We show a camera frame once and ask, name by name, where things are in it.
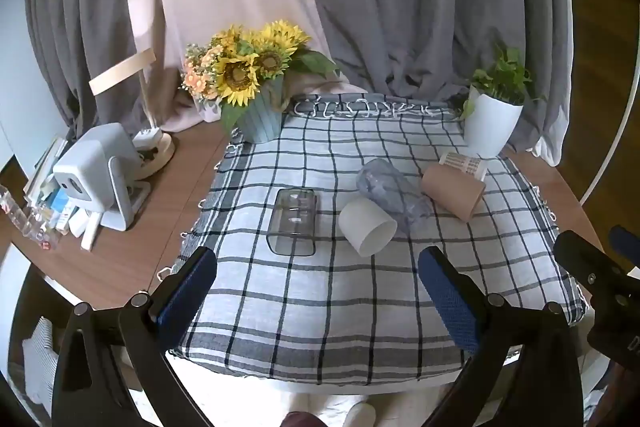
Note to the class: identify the brown paper cup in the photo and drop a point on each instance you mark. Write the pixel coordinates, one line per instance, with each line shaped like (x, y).
(452, 194)

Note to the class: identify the green plant in white pot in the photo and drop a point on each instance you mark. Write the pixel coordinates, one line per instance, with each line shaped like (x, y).
(487, 124)

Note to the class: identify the white power strip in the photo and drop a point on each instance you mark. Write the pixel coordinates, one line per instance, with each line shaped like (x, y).
(147, 138)

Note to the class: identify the white patterned paper cup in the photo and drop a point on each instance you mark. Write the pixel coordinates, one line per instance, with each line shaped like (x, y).
(465, 164)

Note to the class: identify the wooden desk lamp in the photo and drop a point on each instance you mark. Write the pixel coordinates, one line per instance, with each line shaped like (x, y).
(122, 69)

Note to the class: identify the white curved pole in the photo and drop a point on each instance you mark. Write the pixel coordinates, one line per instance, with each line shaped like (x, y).
(617, 142)

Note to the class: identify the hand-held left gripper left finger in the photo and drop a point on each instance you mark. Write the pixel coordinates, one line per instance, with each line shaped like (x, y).
(186, 303)

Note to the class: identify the checked white and grey cloth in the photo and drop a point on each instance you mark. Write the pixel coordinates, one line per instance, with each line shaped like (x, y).
(325, 307)

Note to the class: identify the grey transparent rectangular cup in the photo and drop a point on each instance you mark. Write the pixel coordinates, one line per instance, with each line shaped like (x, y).
(292, 222)

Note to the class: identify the clear plastic cup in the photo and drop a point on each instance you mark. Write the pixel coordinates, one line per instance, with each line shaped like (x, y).
(387, 192)

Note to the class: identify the sunflower bouquet in blue pot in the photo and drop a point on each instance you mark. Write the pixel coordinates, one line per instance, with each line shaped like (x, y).
(250, 72)

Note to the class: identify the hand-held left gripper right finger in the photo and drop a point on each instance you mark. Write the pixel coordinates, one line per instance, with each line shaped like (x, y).
(450, 303)

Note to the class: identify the clear plastic containers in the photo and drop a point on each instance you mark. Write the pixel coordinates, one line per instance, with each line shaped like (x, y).
(22, 219)

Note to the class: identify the grey curtain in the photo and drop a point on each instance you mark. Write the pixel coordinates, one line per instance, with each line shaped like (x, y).
(425, 7)

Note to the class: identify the white box-shaped projector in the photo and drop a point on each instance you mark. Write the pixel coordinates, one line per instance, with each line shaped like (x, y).
(95, 162)

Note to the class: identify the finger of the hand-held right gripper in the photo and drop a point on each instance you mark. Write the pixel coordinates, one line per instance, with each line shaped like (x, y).
(595, 269)
(627, 244)

